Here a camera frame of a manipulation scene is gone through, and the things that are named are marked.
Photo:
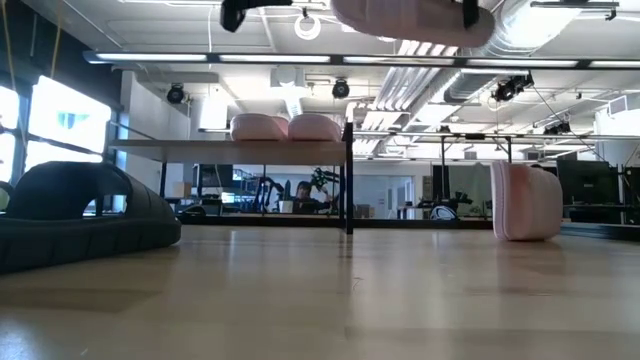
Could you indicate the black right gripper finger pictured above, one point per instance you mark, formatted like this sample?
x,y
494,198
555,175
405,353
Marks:
x,y
471,12

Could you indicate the black rubber slide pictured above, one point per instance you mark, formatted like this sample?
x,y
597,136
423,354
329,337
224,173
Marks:
x,y
100,235

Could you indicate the wooden shelf with black legs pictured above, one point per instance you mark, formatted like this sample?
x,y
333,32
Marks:
x,y
225,151

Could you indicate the black beam with light strips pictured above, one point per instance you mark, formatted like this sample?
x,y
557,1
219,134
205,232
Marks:
x,y
215,58

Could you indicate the black ceiling spot lamp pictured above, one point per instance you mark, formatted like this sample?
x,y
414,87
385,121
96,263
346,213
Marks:
x,y
341,89
176,94
510,87

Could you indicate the person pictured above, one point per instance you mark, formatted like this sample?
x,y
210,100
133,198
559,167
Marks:
x,y
303,202

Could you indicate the black computer monitor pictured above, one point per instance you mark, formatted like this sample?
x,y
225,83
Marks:
x,y
587,187

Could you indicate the silver ventilation duct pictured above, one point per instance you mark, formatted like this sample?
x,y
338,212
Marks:
x,y
525,30

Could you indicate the black aluminium rig frame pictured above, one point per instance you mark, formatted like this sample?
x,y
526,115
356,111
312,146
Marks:
x,y
410,223

